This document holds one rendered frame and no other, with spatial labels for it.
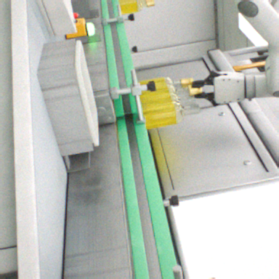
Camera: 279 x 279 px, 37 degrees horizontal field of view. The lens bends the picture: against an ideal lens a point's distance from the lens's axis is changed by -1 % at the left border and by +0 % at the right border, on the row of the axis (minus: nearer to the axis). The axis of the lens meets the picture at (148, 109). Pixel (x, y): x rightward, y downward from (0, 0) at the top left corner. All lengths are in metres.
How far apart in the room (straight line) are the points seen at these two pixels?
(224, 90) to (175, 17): 6.14
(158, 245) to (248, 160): 0.53
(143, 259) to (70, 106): 0.36
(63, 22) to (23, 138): 0.45
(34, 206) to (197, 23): 7.02
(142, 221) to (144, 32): 6.69
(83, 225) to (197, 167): 0.49
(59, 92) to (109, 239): 0.32
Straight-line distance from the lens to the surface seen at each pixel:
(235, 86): 1.39
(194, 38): 7.71
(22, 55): 0.88
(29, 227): 0.72
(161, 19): 7.46
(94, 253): 0.85
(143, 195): 0.97
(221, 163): 1.29
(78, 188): 1.00
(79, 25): 1.49
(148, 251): 0.86
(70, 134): 0.98
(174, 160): 1.32
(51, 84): 0.92
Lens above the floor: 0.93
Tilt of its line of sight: 2 degrees up
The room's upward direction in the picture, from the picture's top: 80 degrees clockwise
